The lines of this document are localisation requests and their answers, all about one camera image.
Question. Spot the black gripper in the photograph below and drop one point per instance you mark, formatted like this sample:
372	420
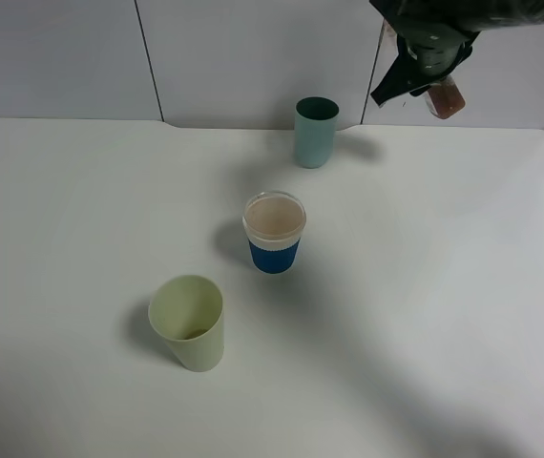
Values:
450	19

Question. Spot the clear plastic drink bottle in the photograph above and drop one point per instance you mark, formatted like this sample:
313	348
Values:
446	100

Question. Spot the teal plastic cup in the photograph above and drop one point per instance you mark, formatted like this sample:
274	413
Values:
314	131

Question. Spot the glass cup blue sleeve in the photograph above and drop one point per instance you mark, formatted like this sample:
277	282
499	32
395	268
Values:
273	222

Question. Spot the light green plastic cup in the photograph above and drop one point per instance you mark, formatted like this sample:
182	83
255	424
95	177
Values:
187	313

